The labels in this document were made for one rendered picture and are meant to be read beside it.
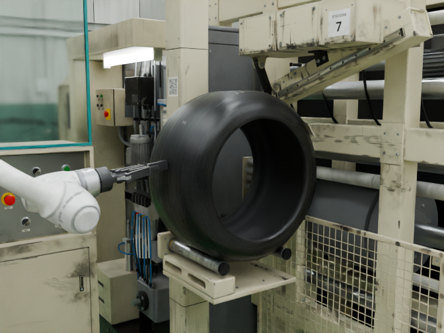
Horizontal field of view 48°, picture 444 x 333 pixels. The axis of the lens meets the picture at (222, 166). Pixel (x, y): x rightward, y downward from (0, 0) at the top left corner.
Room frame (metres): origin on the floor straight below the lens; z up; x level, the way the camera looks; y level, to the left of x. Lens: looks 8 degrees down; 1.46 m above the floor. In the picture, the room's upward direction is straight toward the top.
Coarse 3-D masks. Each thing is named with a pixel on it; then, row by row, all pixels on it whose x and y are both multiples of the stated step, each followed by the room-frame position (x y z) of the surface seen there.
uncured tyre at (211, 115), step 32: (224, 96) 1.63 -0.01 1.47; (256, 96) 1.66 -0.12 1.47; (192, 128) 1.56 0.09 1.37; (224, 128) 1.55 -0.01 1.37; (256, 128) 1.98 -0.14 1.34; (288, 128) 1.71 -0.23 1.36; (160, 160) 1.62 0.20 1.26; (192, 160) 1.51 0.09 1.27; (256, 160) 2.00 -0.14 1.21; (288, 160) 1.95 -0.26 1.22; (160, 192) 1.61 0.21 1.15; (192, 192) 1.50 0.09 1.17; (256, 192) 1.99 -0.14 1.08; (288, 192) 1.92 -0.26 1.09; (192, 224) 1.52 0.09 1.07; (224, 224) 1.90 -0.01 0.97; (256, 224) 1.93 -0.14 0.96; (288, 224) 1.71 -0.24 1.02; (224, 256) 1.59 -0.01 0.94; (256, 256) 1.65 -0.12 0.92
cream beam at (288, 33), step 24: (336, 0) 1.62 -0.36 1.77; (360, 0) 1.57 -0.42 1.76; (384, 0) 1.63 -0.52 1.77; (240, 24) 2.03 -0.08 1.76; (264, 24) 1.91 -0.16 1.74; (288, 24) 1.81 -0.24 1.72; (312, 24) 1.71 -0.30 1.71; (360, 24) 1.57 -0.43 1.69; (384, 24) 1.63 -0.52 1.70; (240, 48) 2.04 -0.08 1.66; (264, 48) 1.91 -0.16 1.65; (288, 48) 1.81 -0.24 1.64; (312, 48) 1.78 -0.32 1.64; (336, 48) 1.77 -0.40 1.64
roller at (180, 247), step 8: (176, 240) 1.84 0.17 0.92; (176, 248) 1.80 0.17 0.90; (184, 248) 1.76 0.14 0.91; (192, 248) 1.74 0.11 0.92; (192, 256) 1.71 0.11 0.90; (200, 256) 1.67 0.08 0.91; (208, 256) 1.65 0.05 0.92; (208, 264) 1.62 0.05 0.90; (216, 264) 1.59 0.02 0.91; (224, 264) 1.58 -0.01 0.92; (216, 272) 1.59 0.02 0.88; (224, 272) 1.58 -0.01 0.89
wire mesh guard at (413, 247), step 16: (320, 224) 1.85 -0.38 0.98; (336, 224) 1.79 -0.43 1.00; (336, 240) 1.80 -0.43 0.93; (368, 240) 1.68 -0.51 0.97; (384, 240) 1.61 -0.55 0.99; (400, 240) 1.57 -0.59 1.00; (272, 256) 2.10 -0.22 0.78; (384, 272) 1.62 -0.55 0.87; (304, 288) 1.93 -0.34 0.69; (352, 288) 1.73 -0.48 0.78; (432, 288) 1.47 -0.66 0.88; (400, 304) 1.56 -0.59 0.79
